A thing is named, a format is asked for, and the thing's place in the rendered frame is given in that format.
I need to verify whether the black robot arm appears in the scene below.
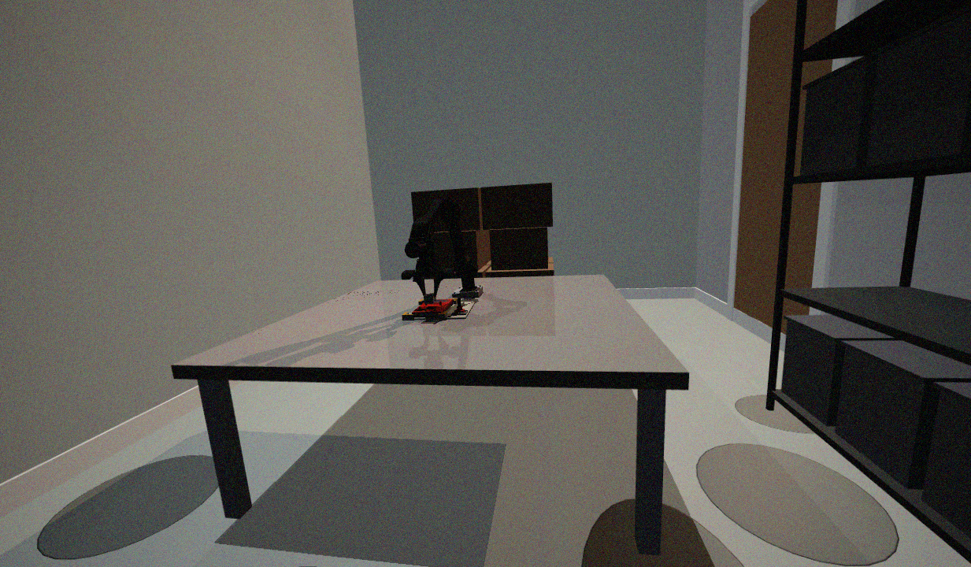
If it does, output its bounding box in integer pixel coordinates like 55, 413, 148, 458
405, 198, 478, 291

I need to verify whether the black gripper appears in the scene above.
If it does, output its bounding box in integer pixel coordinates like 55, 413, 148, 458
401, 254, 455, 297

